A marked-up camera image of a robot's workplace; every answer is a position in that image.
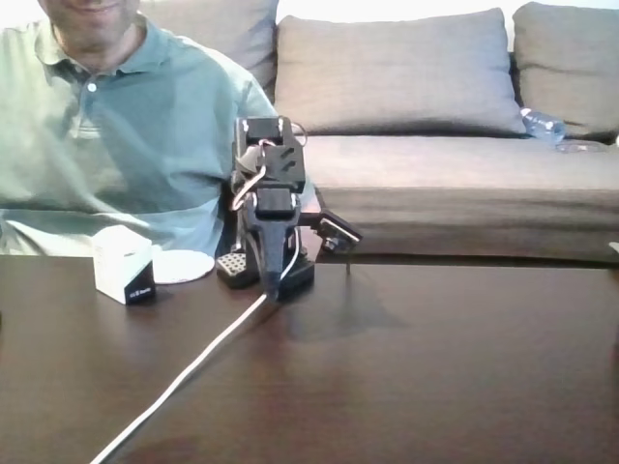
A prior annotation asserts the white and black servo box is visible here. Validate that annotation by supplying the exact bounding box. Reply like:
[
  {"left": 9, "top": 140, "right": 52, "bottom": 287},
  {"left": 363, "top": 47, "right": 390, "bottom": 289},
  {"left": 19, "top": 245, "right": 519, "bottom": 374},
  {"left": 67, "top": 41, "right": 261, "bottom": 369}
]
[{"left": 92, "top": 224, "right": 159, "bottom": 306}]

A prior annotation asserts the white cable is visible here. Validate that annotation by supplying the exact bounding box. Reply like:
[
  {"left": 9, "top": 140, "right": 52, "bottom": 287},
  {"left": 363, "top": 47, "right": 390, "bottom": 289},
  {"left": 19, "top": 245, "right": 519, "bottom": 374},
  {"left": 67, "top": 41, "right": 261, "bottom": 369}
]
[{"left": 90, "top": 226, "right": 302, "bottom": 464}]

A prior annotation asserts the black camera cable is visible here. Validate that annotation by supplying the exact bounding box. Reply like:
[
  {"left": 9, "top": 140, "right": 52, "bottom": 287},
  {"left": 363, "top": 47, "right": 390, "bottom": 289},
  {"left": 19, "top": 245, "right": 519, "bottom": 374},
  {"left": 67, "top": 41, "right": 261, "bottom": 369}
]
[{"left": 333, "top": 241, "right": 353, "bottom": 280}]

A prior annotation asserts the black perforated clamp pad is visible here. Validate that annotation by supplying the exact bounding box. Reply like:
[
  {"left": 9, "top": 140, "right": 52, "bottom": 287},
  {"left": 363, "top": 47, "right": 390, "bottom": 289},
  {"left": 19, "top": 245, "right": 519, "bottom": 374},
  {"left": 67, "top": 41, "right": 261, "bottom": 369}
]
[{"left": 216, "top": 249, "right": 252, "bottom": 290}]

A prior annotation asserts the white round coaster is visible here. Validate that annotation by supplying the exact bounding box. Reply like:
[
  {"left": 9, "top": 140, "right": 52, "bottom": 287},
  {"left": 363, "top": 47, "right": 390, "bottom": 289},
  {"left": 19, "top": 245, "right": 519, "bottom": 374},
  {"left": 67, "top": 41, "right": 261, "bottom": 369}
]
[{"left": 150, "top": 250, "right": 216, "bottom": 285}]

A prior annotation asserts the grey sofa back cushion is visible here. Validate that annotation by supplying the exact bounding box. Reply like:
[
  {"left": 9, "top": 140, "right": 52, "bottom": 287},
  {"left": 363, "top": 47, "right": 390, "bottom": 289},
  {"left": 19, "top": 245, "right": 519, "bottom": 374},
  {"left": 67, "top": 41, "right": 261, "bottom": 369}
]
[
  {"left": 512, "top": 1, "right": 619, "bottom": 139},
  {"left": 139, "top": 0, "right": 280, "bottom": 102},
  {"left": 268, "top": 7, "right": 528, "bottom": 137}
]

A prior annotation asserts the person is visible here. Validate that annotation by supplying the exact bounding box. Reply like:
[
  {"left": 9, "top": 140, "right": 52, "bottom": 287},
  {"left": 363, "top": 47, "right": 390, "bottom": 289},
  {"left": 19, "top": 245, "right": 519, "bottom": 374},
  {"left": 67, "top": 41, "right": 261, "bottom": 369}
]
[{"left": 0, "top": 0, "right": 320, "bottom": 257}]

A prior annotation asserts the clear plastic water bottle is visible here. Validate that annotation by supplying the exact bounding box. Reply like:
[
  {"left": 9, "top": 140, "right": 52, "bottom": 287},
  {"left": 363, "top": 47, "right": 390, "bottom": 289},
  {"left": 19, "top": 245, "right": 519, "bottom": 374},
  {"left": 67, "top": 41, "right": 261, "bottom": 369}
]
[{"left": 519, "top": 106, "right": 567, "bottom": 142}]

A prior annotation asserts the clear glass dish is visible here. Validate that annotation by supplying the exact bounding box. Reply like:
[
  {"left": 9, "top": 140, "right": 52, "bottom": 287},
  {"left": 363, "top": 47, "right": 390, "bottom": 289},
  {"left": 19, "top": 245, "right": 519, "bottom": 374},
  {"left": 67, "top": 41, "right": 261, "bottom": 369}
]
[{"left": 554, "top": 140, "right": 609, "bottom": 155}]

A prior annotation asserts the grey fabric sofa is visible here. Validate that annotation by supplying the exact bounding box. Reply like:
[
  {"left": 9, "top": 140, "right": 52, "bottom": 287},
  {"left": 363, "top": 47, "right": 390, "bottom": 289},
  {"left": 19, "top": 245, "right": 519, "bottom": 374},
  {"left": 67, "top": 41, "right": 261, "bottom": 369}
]
[{"left": 139, "top": 0, "right": 619, "bottom": 265}]

